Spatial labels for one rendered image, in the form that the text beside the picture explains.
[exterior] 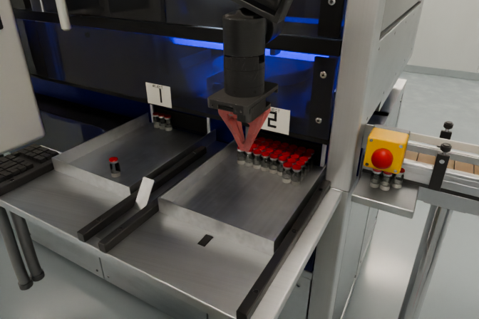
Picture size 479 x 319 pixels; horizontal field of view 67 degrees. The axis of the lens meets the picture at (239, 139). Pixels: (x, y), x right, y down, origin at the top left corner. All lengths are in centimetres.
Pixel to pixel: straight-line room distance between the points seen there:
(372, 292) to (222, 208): 122
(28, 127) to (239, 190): 80
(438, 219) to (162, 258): 67
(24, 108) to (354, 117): 102
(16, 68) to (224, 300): 98
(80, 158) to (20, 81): 39
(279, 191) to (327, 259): 25
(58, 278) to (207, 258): 142
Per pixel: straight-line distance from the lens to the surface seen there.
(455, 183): 93
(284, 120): 82
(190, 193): 82
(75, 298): 190
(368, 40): 73
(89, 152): 106
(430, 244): 107
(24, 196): 94
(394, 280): 196
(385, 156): 75
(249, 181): 86
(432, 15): 534
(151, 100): 104
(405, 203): 87
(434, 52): 541
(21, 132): 136
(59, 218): 83
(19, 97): 133
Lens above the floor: 135
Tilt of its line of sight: 26 degrees down
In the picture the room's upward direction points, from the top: straight up
